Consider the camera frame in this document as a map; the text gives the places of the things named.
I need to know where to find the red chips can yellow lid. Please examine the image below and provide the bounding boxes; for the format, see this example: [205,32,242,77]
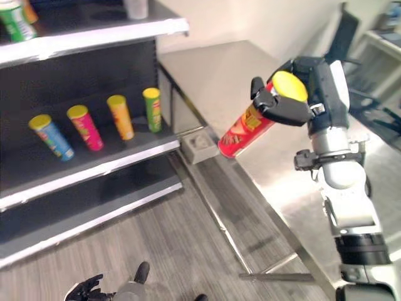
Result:
[217,70,310,159]

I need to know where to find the pink chips can yellow lid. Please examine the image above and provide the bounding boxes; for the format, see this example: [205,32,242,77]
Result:
[66,104,105,152]

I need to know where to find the large green chips can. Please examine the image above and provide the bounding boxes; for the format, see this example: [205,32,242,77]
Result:
[0,0,38,43]

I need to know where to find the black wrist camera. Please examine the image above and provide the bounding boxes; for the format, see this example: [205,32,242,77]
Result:
[293,149,321,172]

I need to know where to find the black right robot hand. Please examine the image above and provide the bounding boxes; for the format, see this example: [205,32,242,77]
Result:
[249,56,350,134]

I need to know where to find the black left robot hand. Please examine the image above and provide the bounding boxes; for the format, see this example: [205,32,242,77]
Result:
[64,273,117,301]

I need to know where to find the black office chair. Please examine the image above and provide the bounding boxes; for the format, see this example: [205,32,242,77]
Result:
[323,2,401,140]

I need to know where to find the grey floor socket box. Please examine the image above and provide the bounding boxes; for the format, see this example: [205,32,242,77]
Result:
[181,131,222,165]

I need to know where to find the orange chips can yellow lid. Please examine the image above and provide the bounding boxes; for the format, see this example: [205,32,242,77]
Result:
[106,94,135,141]

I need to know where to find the white plastic cup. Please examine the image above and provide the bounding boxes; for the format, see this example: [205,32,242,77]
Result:
[122,0,149,19]

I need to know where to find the dark left robot foot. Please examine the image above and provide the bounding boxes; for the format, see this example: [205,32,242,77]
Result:
[132,261,151,285]

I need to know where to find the stainless steel table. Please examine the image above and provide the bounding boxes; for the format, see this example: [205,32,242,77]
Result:
[157,40,401,301]

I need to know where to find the green chips can yellow lid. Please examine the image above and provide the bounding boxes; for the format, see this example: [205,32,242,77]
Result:
[142,87,163,134]

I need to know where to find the dark shelf unit white edges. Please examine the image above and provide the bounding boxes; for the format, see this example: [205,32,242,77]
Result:
[0,0,190,270]

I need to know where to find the silver robot leg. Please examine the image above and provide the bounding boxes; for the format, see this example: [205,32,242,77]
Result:
[113,280,148,301]

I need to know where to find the white desk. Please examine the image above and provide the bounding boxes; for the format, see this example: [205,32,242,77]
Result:
[353,29,401,98]

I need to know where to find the blue chips can yellow lid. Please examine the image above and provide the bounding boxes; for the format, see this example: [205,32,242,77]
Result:
[28,114,75,162]

